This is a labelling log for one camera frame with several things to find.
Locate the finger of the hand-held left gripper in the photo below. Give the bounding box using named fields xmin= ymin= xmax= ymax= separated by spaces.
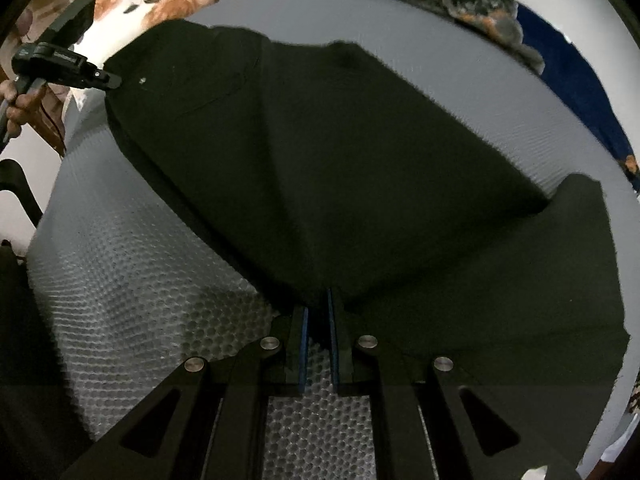
xmin=88 ymin=68 xmax=123 ymax=91

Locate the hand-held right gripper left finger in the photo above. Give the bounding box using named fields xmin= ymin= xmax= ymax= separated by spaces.
xmin=60 ymin=306 xmax=311 ymax=480

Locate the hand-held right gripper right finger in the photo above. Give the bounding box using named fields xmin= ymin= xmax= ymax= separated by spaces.
xmin=326 ymin=287 xmax=583 ymax=480

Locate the person's left hand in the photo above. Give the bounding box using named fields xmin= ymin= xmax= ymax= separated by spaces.
xmin=0 ymin=79 xmax=49 ymax=139

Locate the grey honeycomb mattress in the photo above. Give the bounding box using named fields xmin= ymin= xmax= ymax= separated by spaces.
xmin=25 ymin=0 xmax=640 ymax=480

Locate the blue white floral bedsheet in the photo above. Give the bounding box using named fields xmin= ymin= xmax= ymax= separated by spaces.
xmin=82 ymin=0 xmax=640 ymax=196

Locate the red cable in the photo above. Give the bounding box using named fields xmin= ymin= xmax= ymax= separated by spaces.
xmin=41 ymin=102 xmax=67 ymax=156

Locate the black chair frame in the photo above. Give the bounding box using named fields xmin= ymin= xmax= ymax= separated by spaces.
xmin=0 ymin=158 xmax=44 ymax=231

